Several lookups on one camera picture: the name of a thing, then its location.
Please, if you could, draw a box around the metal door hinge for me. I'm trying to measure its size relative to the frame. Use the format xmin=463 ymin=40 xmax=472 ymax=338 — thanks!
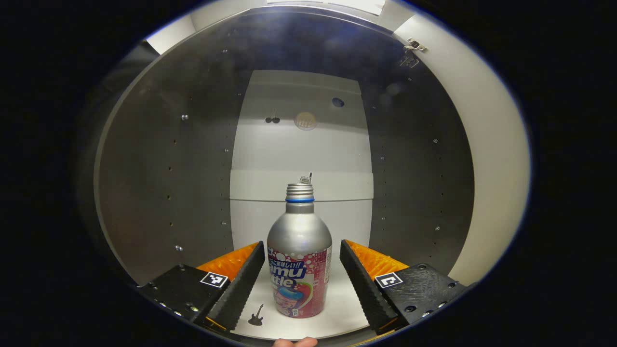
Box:
xmin=399 ymin=38 xmax=428 ymax=68

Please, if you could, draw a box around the large ceiling light panel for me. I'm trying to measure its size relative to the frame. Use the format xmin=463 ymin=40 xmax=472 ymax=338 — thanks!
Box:
xmin=268 ymin=0 xmax=386 ymax=16

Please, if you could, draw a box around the silver bottle with red label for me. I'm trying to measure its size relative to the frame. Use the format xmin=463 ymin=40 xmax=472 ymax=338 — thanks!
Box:
xmin=267 ymin=183 xmax=333 ymax=319

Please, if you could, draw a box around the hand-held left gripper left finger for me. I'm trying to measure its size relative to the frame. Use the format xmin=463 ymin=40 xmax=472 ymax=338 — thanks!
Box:
xmin=137 ymin=240 xmax=266 ymax=333

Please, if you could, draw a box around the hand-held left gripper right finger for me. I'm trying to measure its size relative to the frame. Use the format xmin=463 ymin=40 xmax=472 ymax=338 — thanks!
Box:
xmin=340 ymin=239 xmax=470 ymax=335

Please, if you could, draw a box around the grey cabinet door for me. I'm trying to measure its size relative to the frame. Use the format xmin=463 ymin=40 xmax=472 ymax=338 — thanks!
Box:
xmin=393 ymin=12 xmax=531 ymax=287

